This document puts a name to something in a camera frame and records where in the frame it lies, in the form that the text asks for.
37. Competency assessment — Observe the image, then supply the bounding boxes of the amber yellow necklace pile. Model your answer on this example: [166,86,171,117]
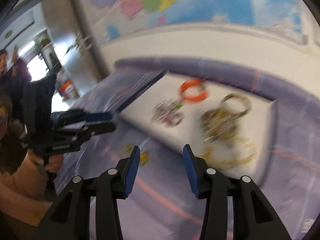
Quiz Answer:
[199,134,257,170]

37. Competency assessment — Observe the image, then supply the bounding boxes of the green yellow glass ring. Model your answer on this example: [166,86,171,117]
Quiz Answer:
[138,151,152,167]

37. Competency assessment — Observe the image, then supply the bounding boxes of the dark red bead bracelet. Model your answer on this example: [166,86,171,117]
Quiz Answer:
[151,100,186,128]

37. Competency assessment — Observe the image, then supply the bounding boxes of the tortoiseshell bangle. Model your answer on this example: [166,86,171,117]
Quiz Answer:
[220,93,252,117]

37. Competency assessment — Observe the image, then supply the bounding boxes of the orange watch band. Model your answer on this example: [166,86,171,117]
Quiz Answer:
[178,79,209,103]

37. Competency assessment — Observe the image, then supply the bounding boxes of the dark blue jewelry tray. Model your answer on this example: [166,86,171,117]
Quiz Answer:
[120,74,276,184]

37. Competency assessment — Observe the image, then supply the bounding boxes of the person left hand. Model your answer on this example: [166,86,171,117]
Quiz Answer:
[27,150,64,173]

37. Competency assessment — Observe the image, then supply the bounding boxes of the grey door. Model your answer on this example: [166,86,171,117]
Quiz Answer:
[42,0,109,95]

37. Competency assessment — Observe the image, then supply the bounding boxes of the silver door handle lock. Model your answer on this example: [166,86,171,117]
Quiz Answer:
[65,30,93,56]

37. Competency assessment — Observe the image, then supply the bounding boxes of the colourful wall map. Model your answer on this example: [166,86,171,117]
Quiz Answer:
[81,0,307,44]

